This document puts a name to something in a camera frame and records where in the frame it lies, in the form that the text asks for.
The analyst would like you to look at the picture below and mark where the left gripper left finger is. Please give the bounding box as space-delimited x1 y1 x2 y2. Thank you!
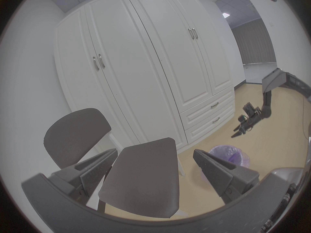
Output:
48 148 119 207

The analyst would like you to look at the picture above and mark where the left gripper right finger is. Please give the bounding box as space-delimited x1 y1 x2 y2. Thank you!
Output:
193 149 260 205

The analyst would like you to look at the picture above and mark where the purple plastic bag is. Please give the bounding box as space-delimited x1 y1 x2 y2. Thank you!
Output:
201 144 251 184

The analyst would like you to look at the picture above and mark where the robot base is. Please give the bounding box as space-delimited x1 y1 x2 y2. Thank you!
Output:
261 152 311 233

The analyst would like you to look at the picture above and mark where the white trash bin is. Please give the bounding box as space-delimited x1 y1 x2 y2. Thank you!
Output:
209 146 244 183

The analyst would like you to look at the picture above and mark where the grey and white chair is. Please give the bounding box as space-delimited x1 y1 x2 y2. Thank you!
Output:
43 108 185 219

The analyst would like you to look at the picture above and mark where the grey curtain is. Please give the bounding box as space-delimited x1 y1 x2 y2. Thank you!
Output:
231 20 277 65

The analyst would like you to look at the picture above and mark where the white wardrobe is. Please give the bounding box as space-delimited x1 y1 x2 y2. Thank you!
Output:
54 0 235 155

